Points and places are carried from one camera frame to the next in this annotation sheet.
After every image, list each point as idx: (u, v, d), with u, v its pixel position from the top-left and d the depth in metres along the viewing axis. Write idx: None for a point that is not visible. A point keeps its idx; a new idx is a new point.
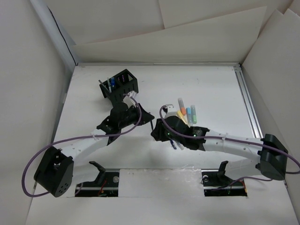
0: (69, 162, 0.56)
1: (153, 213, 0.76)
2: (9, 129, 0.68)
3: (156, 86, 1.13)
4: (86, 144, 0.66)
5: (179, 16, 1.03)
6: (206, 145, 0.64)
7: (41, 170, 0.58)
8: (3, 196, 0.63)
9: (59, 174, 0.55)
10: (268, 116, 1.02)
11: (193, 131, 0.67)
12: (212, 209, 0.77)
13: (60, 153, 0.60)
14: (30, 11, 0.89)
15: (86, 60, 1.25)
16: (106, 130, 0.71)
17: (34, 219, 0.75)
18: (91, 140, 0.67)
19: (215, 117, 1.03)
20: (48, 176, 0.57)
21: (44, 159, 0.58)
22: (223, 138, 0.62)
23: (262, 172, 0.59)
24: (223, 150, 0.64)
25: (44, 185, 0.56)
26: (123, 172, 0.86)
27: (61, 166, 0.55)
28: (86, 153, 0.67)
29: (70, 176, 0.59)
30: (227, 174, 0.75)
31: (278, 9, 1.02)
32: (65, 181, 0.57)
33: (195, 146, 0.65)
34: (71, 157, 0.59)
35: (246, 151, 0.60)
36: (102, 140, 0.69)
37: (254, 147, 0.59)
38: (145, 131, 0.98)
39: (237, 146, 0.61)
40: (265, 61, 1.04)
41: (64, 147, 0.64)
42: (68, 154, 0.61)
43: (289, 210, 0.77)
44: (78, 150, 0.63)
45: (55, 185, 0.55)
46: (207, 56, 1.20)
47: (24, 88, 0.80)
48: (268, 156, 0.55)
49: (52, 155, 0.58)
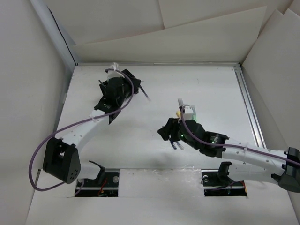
0: (73, 150, 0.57)
1: (154, 213, 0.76)
2: (9, 129, 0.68)
3: (156, 86, 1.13)
4: (86, 128, 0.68)
5: (179, 16, 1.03)
6: (225, 153, 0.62)
7: (48, 162, 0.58)
8: (3, 196, 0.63)
9: (66, 162, 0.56)
10: (268, 116, 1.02)
11: (211, 137, 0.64)
12: (212, 209, 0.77)
13: (63, 143, 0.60)
14: (30, 10, 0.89)
15: (86, 60, 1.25)
16: (105, 109, 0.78)
17: (34, 219, 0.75)
18: (92, 122, 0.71)
19: (216, 117, 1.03)
20: (56, 167, 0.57)
21: (48, 151, 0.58)
22: (245, 148, 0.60)
23: (280, 183, 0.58)
24: (243, 160, 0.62)
25: (55, 174, 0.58)
26: (124, 172, 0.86)
27: (66, 156, 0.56)
28: (88, 137, 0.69)
29: (77, 163, 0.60)
30: (231, 176, 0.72)
31: (278, 9, 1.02)
32: (74, 168, 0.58)
33: (213, 152, 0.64)
34: (73, 146, 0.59)
35: (268, 163, 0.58)
36: (102, 120, 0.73)
37: (278, 161, 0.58)
38: (145, 131, 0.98)
39: (260, 158, 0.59)
40: (265, 61, 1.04)
41: (65, 136, 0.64)
42: (71, 141, 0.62)
43: (289, 210, 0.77)
44: (80, 135, 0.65)
45: (65, 174, 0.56)
46: (206, 56, 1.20)
47: (24, 88, 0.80)
48: (293, 171, 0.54)
49: (55, 145, 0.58)
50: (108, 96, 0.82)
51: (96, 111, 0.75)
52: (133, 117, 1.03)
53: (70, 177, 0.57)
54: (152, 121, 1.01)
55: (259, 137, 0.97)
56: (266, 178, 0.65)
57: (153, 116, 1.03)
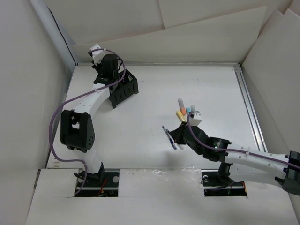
0: (87, 115, 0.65)
1: (154, 213, 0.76)
2: (8, 129, 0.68)
3: (156, 86, 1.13)
4: (93, 98, 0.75)
5: (179, 16, 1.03)
6: (228, 158, 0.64)
7: (65, 133, 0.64)
8: (3, 196, 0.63)
9: (84, 126, 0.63)
10: (268, 116, 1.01)
11: (214, 142, 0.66)
12: (212, 209, 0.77)
13: (75, 114, 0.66)
14: (30, 10, 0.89)
15: (85, 60, 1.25)
16: (105, 82, 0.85)
17: (34, 219, 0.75)
18: (96, 93, 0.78)
19: (215, 117, 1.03)
20: (73, 136, 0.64)
21: (63, 124, 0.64)
22: (247, 152, 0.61)
23: (284, 187, 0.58)
24: (246, 164, 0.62)
25: (73, 144, 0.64)
26: (123, 172, 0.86)
27: (82, 122, 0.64)
28: (94, 107, 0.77)
29: (91, 130, 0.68)
30: (232, 177, 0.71)
31: (278, 9, 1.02)
32: (90, 133, 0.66)
33: (216, 157, 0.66)
34: (86, 113, 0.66)
35: (271, 167, 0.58)
36: (104, 91, 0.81)
37: (280, 164, 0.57)
38: (145, 131, 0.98)
39: (261, 161, 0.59)
40: (266, 61, 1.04)
41: (75, 108, 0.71)
42: (83, 110, 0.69)
43: (290, 211, 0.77)
44: (89, 105, 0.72)
45: (84, 138, 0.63)
46: (206, 56, 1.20)
47: (24, 88, 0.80)
48: (295, 174, 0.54)
49: (69, 116, 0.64)
50: (106, 71, 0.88)
51: (97, 85, 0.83)
52: (134, 117, 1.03)
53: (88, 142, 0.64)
54: (152, 121, 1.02)
55: (259, 137, 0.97)
56: (269, 181, 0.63)
57: (153, 116, 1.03)
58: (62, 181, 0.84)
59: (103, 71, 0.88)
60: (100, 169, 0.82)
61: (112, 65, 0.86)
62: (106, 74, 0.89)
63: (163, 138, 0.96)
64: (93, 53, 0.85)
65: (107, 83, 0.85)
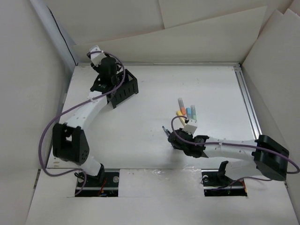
0: (79, 131, 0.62)
1: (154, 213, 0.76)
2: (9, 129, 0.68)
3: (156, 87, 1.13)
4: (87, 109, 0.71)
5: (179, 16, 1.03)
6: (206, 151, 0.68)
7: (58, 147, 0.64)
8: (3, 196, 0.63)
9: (76, 143, 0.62)
10: (268, 116, 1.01)
11: (196, 140, 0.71)
12: (212, 209, 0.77)
13: (68, 127, 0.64)
14: (30, 10, 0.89)
15: (85, 60, 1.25)
16: (102, 89, 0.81)
17: (34, 219, 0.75)
18: (91, 103, 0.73)
19: (215, 117, 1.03)
20: (65, 150, 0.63)
21: (56, 138, 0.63)
22: (219, 143, 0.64)
23: (262, 172, 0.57)
24: (222, 154, 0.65)
25: (66, 158, 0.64)
26: (124, 172, 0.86)
27: (74, 139, 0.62)
28: (89, 119, 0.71)
29: (85, 143, 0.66)
30: (227, 174, 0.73)
31: (278, 9, 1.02)
32: (84, 148, 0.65)
33: (198, 153, 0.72)
34: (79, 127, 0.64)
35: (241, 153, 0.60)
36: (100, 101, 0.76)
37: (249, 149, 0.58)
38: (145, 131, 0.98)
39: (233, 150, 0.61)
40: (265, 61, 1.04)
41: (68, 120, 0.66)
42: (77, 124, 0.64)
43: (290, 210, 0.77)
44: (83, 117, 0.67)
45: (77, 154, 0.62)
46: (206, 56, 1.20)
47: (24, 88, 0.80)
48: (263, 156, 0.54)
49: (61, 131, 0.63)
50: None
51: (93, 93, 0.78)
52: (134, 117, 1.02)
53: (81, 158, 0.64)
54: (152, 121, 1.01)
55: None
56: (253, 171, 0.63)
57: (152, 116, 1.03)
58: (62, 181, 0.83)
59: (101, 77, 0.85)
60: (99, 171, 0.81)
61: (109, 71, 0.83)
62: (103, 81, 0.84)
63: (163, 138, 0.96)
64: (92, 56, 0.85)
65: (104, 92, 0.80)
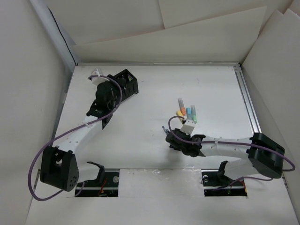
0: (70, 156, 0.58)
1: (154, 213, 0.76)
2: (9, 129, 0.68)
3: (156, 87, 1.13)
4: (81, 133, 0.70)
5: (179, 16, 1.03)
6: (203, 150, 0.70)
7: (46, 171, 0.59)
8: (4, 196, 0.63)
9: (64, 169, 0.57)
10: (268, 116, 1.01)
11: (193, 139, 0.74)
12: (212, 209, 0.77)
13: (59, 151, 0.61)
14: (30, 10, 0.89)
15: (85, 60, 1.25)
16: (98, 115, 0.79)
17: (34, 219, 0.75)
18: (86, 128, 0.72)
19: (215, 117, 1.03)
20: (53, 176, 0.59)
21: (45, 161, 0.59)
22: (215, 141, 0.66)
23: (258, 170, 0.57)
24: (219, 153, 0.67)
25: (53, 184, 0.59)
26: (124, 172, 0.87)
27: (63, 164, 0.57)
28: (83, 143, 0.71)
29: (75, 169, 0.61)
30: (227, 174, 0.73)
31: (279, 9, 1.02)
32: (73, 174, 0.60)
33: (196, 152, 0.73)
34: (70, 152, 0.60)
35: (236, 151, 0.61)
36: (95, 125, 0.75)
37: (244, 146, 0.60)
38: (145, 131, 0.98)
39: (228, 148, 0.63)
40: (265, 61, 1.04)
41: (61, 144, 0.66)
42: (68, 148, 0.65)
43: (290, 210, 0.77)
44: (75, 142, 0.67)
45: (64, 179, 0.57)
46: (206, 56, 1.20)
47: (24, 88, 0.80)
48: (257, 153, 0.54)
49: (52, 154, 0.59)
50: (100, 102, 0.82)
51: (89, 118, 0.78)
52: (134, 117, 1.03)
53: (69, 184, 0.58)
54: (152, 121, 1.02)
55: None
56: (251, 169, 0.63)
57: (152, 116, 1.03)
58: None
59: (97, 102, 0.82)
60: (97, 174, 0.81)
61: (105, 98, 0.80)
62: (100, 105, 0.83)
63: (163, 138, 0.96)
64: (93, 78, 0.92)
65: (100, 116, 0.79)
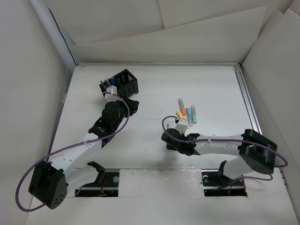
0: (61, 175, 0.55)
1: (154, 213, 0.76)
2: (9, 129, 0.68)
3: (156, 87, 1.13)
4: (77, 152, 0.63)
5: (179, 16, 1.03)
6: (198, 148, 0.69)
7: (34, 185, 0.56)
8: (3, 196, 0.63)
9: (53, 188, 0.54)
10: (268, 116, 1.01)
11: (188, 138, 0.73)
12: (212, 209, 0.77)
13: (51, 167, 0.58)
14: (30, 10, 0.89)
15: (85, 60, 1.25)
16: (99, 133, 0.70)
17: (34, 219, 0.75)
18: (83, 146, 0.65)
19: (214, 117, 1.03)
20: (41, 191, 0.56)
21: (35, 175, 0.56)
22: (208, 139, 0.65)
23: (250, 166, 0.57)
24: (212, 150, 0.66)
25: (40, 199, 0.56)
26: (123, 172, 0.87)
27: (52, 183, 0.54)
28: (79, 161, 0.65)
29: (63, 187, 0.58)
30: (227, 174, 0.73)
31: (279, 9, 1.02)
32: (60, 192, 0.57)
33: (191, 151, 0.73)
34: (61, 170, 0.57)
35: (228, 148, 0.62)
36: (94, 144, 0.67)
37: (236, 143, 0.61)
38: (145, 131, 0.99)
39: (221, 145, 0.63)
40: (265, 61, 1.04)
41: (54, 159, 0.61)
42: (60, 166, 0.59)
43: (290, 211, 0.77)
44: (69, 161, 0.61)
45: (50, 197, 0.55)
46: (206, 55, 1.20)
47: (24, 88, 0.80)
48: (248, 149, 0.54)
49: (43, 169, 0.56)
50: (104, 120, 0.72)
51: (90, 134, 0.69)
52: (134, 117, 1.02)
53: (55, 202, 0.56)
54: (152, 121, 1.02)
55: None
56: (245, 168, 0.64)
57: (152, 116, 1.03)
58: None
59: (102, 119, 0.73)
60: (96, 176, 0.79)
61: (111, 116, 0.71)
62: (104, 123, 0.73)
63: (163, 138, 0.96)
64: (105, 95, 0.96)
65: (101, 136, 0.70)
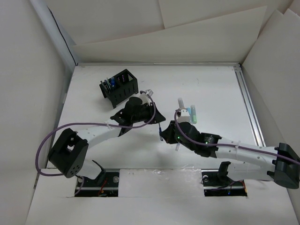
0: (86, 143, 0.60)
1: (153, 213, 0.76)
2: (8, 129, 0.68)
3: (156, 87, 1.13)
4: (100, 130, 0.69)
5: (179, 16, 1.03)
6: (218, 153, 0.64)
7: (56, 150, 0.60)
8: (3, 196, 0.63)
9: (74, 153, 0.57)
10: (268, 116, 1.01)
11: (205, 138, 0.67)
12: (212, 209, 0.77)
13: (76, 136, 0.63)
14: (30, 10, 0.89)
15: (85, 60, 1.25)
16: (119, 122, 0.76)
17: (33, 219, 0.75)
18: (106, 128, 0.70)
19: (215, 117, 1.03)
20: (61, 156, 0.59)
21: (60, 140, 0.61)
22: (236, 146, 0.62)
23: (275, 180, 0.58)
24: (236, 158, 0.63)
25: (57, 165, 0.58)
26: (123, 172, 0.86)
27: (76, 149, 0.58)
28: (98, 140, 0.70)
29: (81, 160, 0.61)
30: (231, 176, 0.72)
31: (278, 9, 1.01)
32: (77, 163, 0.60)
33: (207, 153, 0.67)
34: (86, 140, 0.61)
35: (260, 160, 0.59)
36: (115, 130, 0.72)
37: (269, 157, 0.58)
38: (146, 130, 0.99)
39: (251, 155, 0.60)
40: (266, 61, 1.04)
41: (80, 131, 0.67)
42: (85, 137, 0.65)
43: (289, 211, 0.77)
44: (93, 135, 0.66)
45: (70, 163, 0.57)
46: (206, 55, 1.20)
47: (24, 88, 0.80)
48: (283, 166, 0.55)
49: (68, 137, 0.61)
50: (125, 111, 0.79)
51: (111, 120, 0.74)
52: None
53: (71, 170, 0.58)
54: None
55: (259, 137, 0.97)
56: (262, 175, 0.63)
57: None
58: (62, 181, 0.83)
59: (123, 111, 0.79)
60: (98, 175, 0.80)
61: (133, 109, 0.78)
62: (124, 115, 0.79)
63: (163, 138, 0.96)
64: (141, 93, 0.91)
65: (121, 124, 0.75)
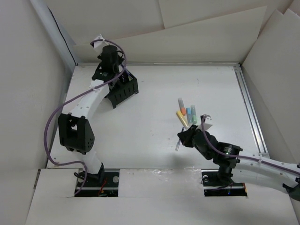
0: (85, 119, 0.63)
1: (154, 213, 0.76)
2: (8, 129, 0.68)
3: (156, 87, 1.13)
4: (91, 99, 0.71)
5: (179, 16, 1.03)
6: (238, 165, 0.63)
7: (64, 136, 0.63)
8: (3, 196, 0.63)
9: (81, 132, 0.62)
10: (268, 116, 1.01)
11: (224, 147, 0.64)
12: (212, 209, 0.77)
13: (73, 117, 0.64)
14: (30, 10, 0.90)
15: (85, 60, 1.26)
16: (103, 78, 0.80)
17: (34, 218, 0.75)
18: (93, 93, 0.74)
19: (215, 117, 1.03)
20: (72, 138, 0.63)
21: (62, 128, 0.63)
22: (259, 161, 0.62)
23: (292, 195, 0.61)
24: (257, 171, 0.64)
25: (73, 146, 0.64)
26: (124, 172, 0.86)
27: (80, 129, 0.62)
28: (93, 108, 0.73)
29: (90, 131, 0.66)
30: (234, 179, 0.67)
31: (278, 9, 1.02)
32: (89, 137, 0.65)
33: (226, 163, 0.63)
34: (83, 117, 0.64)
35: (282, 176, 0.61)
36: (102, 89, 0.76)
37: (292, 174, 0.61)
38: (146, 131, 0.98)
39: (274, 171, 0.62)
40: (266, 60, 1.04)
41: (72, 110, 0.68)
42: (81, 113, 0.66)
43: (290, 211, 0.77)
44: (86, 107, 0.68)
45: (83, 141, 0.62)
46: (206, 55, 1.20)
47: (24, 88, 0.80)
48: None
49: (66, 121, 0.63)
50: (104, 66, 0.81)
51: (95, 82, 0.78)
52: (134, 117, 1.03)
53: (87, 145, 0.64)
54: (153, 121, 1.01)
55: (259, 138, 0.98)
56: (273, 185, 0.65)
57: (152, 117, 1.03)
58: (62, 180, 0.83)
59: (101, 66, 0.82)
60: (100, 169, 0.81)
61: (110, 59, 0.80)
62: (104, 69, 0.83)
63: (163, 138, 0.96)
64: (95, 44, 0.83)
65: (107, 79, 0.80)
